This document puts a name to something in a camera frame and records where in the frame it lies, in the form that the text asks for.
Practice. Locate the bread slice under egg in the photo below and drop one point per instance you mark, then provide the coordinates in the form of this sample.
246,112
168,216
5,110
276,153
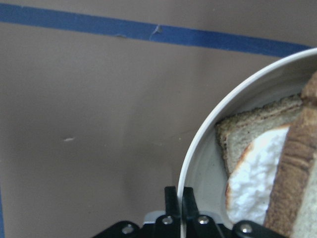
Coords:
235,133

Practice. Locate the cream round plate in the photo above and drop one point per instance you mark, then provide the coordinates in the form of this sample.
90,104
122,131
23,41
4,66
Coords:
203,168

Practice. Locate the fried egg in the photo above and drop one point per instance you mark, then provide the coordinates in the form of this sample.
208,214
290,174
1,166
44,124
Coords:
250,184

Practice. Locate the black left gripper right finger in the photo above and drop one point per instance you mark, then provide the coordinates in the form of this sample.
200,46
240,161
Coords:
189,206

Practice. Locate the white bread slice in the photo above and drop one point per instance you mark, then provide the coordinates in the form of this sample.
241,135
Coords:
292,210

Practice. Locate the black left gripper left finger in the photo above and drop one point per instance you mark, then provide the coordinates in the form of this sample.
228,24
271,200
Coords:
171,201

